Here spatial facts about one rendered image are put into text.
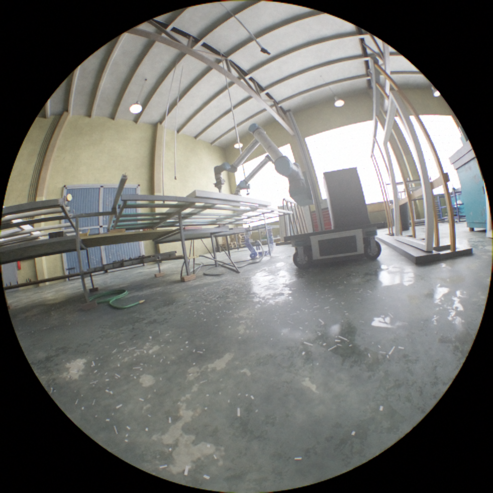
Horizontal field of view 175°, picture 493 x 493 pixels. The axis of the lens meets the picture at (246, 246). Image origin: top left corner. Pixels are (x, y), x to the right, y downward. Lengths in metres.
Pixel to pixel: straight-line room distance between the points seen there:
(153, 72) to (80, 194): 6.26
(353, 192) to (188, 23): 7.99
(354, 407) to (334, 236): 1.24
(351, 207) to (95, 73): 9.95
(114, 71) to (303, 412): 9.68
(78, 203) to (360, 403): 8.51
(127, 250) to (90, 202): 2.90
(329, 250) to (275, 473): 1.37
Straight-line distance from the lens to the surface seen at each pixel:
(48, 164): 9.24
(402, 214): 5.08
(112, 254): 7.79
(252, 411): 0.38
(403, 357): 0.50
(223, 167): 1.92
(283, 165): 1.39
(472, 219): 3.35
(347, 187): 1.53
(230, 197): 2.00
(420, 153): 1.60
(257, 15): 8.36
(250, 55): 8.96
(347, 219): 1.48
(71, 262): 7.91
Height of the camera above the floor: 0.33
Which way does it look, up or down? 2 degrees down
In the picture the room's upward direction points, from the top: 9 degrees counter-clockwise
